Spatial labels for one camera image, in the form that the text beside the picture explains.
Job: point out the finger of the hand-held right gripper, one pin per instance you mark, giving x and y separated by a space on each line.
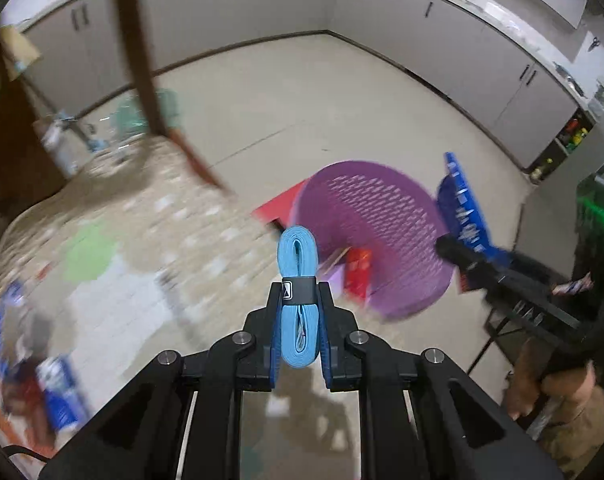
469 260

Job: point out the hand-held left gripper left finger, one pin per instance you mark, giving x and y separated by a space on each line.
275 355

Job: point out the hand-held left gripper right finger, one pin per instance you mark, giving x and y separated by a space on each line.
324 360

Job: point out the blue snack packet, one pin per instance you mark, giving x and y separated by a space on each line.
462 205

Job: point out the purple perforated plastic basket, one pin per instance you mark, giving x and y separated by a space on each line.
372 205

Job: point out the blue and white plastic bag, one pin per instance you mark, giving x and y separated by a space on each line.
62 392

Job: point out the red snack wrapper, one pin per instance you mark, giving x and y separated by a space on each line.
29 405

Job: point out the small red carton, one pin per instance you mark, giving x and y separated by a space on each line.
358 275

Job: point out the person's brown trousers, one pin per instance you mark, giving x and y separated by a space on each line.
567 410

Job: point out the flat red box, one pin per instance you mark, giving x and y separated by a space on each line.
279 205

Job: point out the quilted patchwork blanket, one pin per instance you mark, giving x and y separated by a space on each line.
147 240

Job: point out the teal plastic stool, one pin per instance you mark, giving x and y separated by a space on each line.
132 115

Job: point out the grey kitchen cabinets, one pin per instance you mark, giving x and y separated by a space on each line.
262 5

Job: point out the dark wooden shelf unit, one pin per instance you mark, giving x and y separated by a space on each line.
12 145

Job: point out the cardboard box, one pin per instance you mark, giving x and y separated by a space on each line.
18 52

